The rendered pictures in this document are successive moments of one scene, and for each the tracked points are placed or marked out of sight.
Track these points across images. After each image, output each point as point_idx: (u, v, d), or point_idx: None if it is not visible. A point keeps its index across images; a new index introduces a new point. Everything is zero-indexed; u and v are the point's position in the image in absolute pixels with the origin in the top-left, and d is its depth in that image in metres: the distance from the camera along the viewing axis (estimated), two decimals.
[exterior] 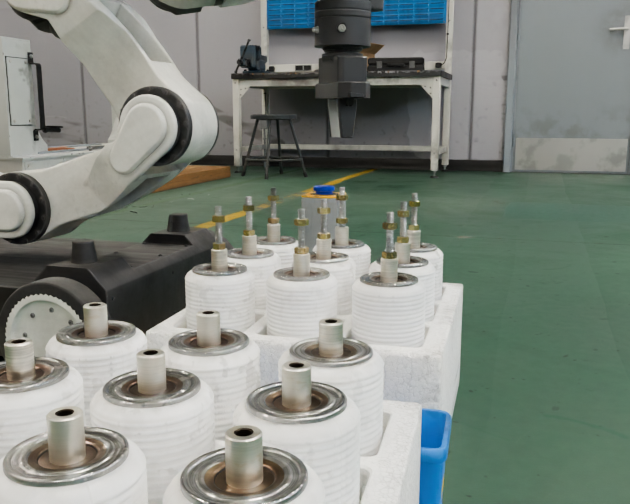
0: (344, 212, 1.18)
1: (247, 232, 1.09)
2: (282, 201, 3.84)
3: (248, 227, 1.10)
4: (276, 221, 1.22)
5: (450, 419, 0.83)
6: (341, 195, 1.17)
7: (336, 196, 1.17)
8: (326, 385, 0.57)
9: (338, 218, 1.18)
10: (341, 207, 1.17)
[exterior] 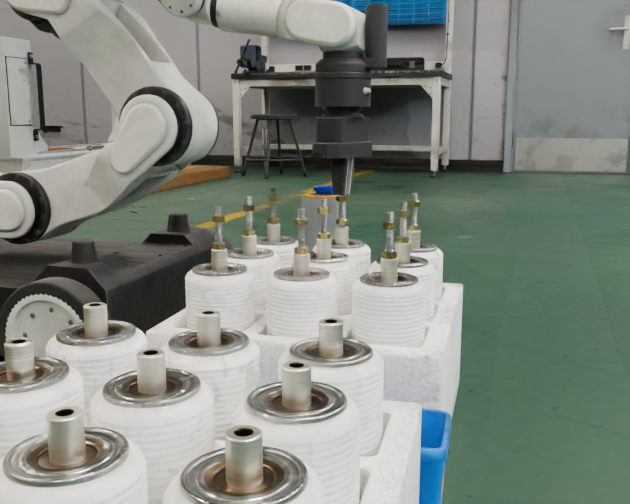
0: (341, 214, 1.18)
1: (247, 232, 1.09)
2: (282, 201, 3.84)
3: (248, 227, 1.10)
4: (276, 221, 1.22)
5: (450, 419, 0.83)
6: (338, 195, 1.18)
7: (343, 197, 1.18)
8: (326, 385, 0.57)
9: (340, 218, 1.19)
10: (340, 207, 1.18)
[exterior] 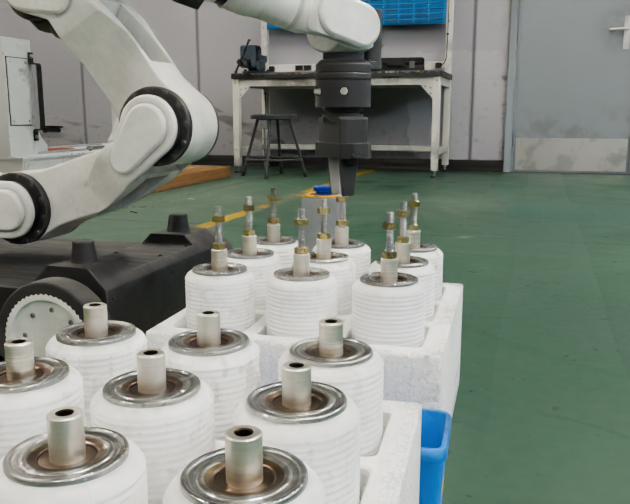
0: (344, 214, 1.18)
1: (247, 232, 1.09)
2: (282, 201, 3.84)
3: (248, 227, 1.10)
4: (276, 221, 1.22)
5: (450, 419, 0.83)
6: (340, 197, 1.17)
7: (336, 198, 1.17)
8: (326, 385, 0.57)
9: (337, 220, 1.18)
10: (341, 208, 1.17)
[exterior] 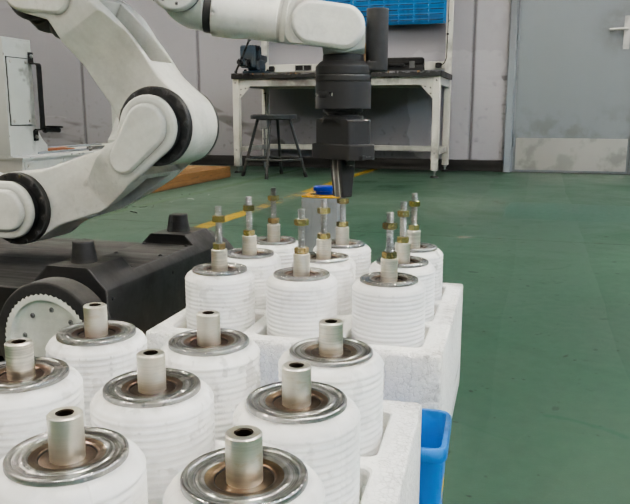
0: (343, 216, 1.19)
1: (247, 232, 1.09)
2: (282, 201, 3.84)
3: (248, 227, 1.10)
4: (276, 221, 1.22)
5: (450, 419, 0.83)
6: (346, 198, 1.17)
7: (340, 200, 1.17)
8: (326, 385, 0.57)
9: (343, 222, 1.18)
10: (344, 210, 1.18)
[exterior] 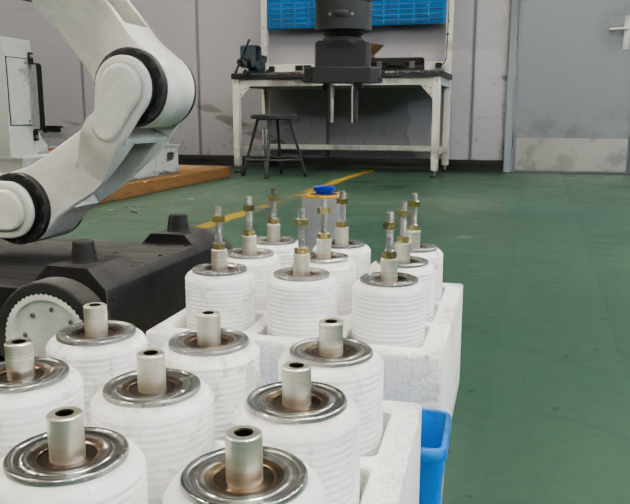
0: (343, 216, 1.18)
1: (247, 232, 1.09)
2: (282, 201, 3.84)
3: (248, 227, 1.10)
4: (276, 221, 1.22)
5: (450, 419, 0.83)
6: (336, 198, 1.18)
7: (339, 199, 1.18)
8: (326, 385, 0.57)
9: (337, 221, 1.19)
10: (339, 210, 1.18)
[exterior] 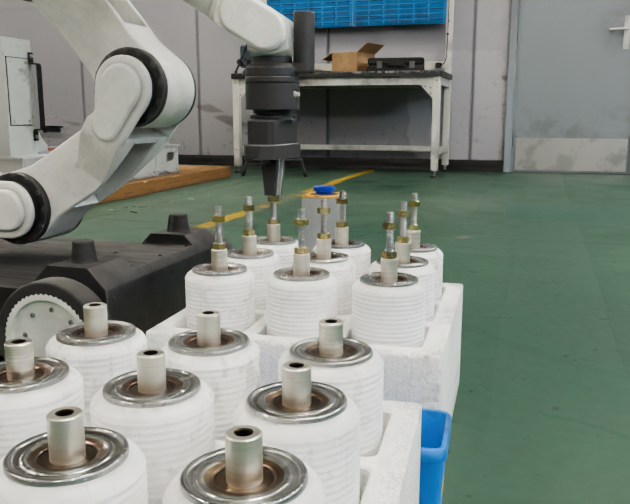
0: (343, 216, 1.18)
1: (247, 232, 1.09)
2: (282, 201, 3.84)
3: (248, 227, 1.10)
4: (275, 223, 1.21)
5: (450, 419, 0.83)
6: (336, 198, 1.18)
7: (339, 199, 1.18)
8: (326, 385, 0.57)
9: (337, 221, 1.19)
10: (339, 210, 1.18)
